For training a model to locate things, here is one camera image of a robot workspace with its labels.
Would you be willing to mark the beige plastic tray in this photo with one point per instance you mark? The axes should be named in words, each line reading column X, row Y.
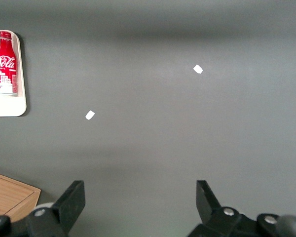
column 7, row 106

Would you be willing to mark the wooden drawer cabinet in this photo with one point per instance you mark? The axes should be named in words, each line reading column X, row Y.
column 7, row 195

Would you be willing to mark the red cola can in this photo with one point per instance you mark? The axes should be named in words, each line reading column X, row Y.
column 6, row 61

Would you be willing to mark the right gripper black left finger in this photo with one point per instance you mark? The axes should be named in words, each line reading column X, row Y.
column 69, row 205

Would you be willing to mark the white tape piece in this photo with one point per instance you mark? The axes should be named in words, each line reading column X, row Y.
column 198, row 69
column 90, row 115

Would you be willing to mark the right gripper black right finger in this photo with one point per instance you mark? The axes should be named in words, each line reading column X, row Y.
column 209, row 209

